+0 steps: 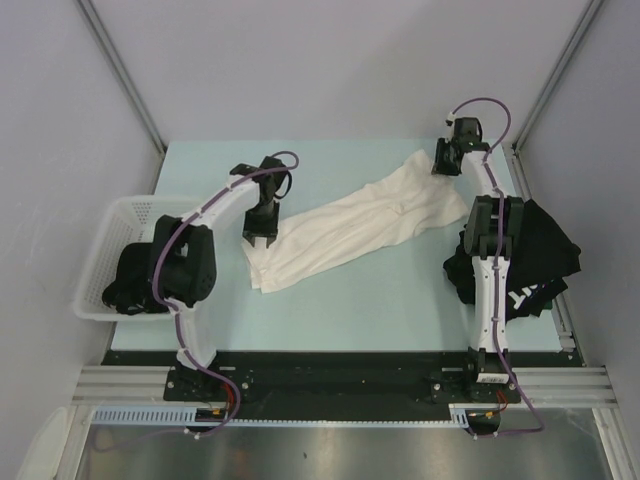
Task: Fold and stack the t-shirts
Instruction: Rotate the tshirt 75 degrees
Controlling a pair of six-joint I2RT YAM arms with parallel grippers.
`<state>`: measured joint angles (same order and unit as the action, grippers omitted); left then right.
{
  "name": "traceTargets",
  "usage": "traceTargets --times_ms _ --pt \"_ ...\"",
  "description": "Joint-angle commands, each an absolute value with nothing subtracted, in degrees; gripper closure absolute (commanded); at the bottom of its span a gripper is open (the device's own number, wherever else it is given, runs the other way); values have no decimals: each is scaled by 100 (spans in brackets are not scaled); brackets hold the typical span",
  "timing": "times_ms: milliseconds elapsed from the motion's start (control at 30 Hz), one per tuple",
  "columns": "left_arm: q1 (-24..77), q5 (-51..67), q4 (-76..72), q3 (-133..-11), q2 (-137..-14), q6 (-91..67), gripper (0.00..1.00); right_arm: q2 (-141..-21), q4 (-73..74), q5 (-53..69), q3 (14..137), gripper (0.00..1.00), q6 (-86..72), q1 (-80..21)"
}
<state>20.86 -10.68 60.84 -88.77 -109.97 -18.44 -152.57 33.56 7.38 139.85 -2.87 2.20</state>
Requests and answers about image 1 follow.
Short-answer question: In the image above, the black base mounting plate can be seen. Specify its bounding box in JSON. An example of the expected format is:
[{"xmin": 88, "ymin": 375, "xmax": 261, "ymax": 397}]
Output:
[{"xmin": 164, "ymin": 349, "xmax": 521, "ymax": 436}]

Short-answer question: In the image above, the aluminium frame rail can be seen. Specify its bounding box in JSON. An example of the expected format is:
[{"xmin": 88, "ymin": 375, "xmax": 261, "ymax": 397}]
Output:
[{"xmin": 71, "ymin": 366, "xmax": 618, "ymax": 409}]

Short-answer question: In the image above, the white t shirt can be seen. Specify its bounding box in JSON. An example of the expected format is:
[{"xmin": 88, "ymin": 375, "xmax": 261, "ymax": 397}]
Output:
[{"xmin": 243, "ymin": 150, "xmax": 468, "ymax": 294}]

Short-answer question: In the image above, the white slotted cable duct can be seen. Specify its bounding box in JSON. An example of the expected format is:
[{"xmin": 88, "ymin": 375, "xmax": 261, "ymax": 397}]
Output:
[{"xmin": 92, "ymin": 406, "xmax": 479, "ymax": 429}]

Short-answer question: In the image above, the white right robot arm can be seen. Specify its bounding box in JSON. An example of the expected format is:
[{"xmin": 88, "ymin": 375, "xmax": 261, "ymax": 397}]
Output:
[{"xmin": 432, "ymin": 114, "xmax": 524, "ymax": 355}]

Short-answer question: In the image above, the right aluminium corner post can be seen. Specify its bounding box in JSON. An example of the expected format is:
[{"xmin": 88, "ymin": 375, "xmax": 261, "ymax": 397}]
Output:
[{"xmin": 512, "ymin": 0, "xmax": 606, "ymax": 151}]

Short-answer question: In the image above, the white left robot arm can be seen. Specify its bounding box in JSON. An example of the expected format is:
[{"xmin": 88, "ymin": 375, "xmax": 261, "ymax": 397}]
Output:
[{"xmin": 149, "ymin": 150, "xmax": 299, "ymax": 400}]

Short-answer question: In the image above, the left aluminium corner post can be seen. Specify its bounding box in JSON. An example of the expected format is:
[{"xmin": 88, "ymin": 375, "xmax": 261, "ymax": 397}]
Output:
[{"xmin": 74, "ymin": 0, "xmax": 169, "ymax": 154}]

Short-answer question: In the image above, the black t shirt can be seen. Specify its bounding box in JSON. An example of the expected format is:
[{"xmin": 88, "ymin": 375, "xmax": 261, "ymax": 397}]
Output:
[{"xmin": 102, "ymin": 242, "xmax": 168, "ymax": 316}]

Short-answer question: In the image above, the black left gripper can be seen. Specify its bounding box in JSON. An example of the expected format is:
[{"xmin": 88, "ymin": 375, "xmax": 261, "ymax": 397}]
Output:
[{"xmin": 243, "ymin": 199, "xmax": 280, "ymax": 245}]

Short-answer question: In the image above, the stack of black t shirts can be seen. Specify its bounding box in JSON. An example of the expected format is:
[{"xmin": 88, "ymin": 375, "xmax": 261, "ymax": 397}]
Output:
[{"xmin": 442, "ymin": 198, "xmax": 584, "ymax": 326}]

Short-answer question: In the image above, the aluminium corner post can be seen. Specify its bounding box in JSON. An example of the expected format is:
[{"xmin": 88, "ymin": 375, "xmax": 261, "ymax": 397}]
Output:
[
  {"xmin": 512, "ymin": 0, "xmax": 606, "ymax": 151},
  {"xmin": 74, "ymin": 0, "xmax": 169, "ymax": 154}
]

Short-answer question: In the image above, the white plastic laundry basket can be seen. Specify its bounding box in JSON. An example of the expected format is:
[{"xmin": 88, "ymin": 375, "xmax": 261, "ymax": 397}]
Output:
[{"xmin": 72, "ymin": 195, "xmax": 199, "ymax": 322}]

